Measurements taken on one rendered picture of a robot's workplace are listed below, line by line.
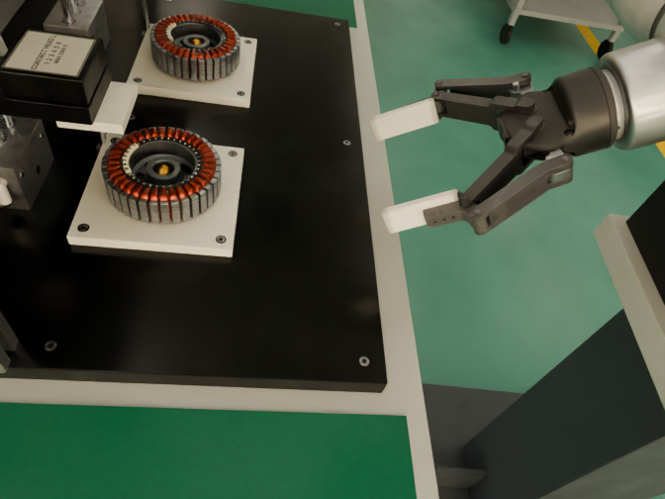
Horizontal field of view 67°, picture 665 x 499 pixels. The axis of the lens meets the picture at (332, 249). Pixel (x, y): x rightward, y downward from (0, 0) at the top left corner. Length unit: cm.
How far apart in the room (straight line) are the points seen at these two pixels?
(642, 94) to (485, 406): 102
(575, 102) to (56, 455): 50
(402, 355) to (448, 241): 120
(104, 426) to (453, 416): 101
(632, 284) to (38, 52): 67
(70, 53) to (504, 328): 133
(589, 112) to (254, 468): 40
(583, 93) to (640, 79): 4
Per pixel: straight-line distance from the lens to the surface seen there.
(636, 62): 51
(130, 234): 51
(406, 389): 48
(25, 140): 56
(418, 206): 46
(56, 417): 47
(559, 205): 204
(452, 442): 132
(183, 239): 50
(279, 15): 89
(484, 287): 161
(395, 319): 52
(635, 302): 71
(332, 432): 45
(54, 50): 49
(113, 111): 48
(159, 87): 68
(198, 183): 50
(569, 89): 50
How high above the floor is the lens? 117
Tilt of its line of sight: 50 degrees down
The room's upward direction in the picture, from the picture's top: 16 degrees clockwise
